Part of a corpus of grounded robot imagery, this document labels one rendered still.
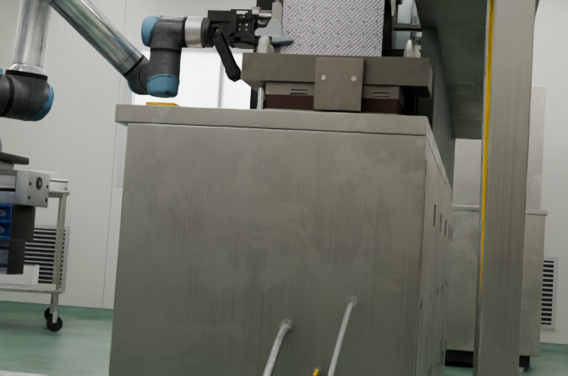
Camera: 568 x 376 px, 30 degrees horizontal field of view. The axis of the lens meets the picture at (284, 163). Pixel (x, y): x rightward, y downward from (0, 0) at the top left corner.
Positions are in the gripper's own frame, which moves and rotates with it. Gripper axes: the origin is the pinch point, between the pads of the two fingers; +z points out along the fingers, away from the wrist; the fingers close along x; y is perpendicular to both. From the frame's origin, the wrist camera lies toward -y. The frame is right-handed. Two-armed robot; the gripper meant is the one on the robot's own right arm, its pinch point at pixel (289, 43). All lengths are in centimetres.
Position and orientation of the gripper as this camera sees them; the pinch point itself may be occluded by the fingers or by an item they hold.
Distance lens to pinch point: 248.2
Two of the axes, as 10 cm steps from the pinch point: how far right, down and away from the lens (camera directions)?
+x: 1.8, 0.9, 9.8
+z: 9.8, 0.5, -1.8
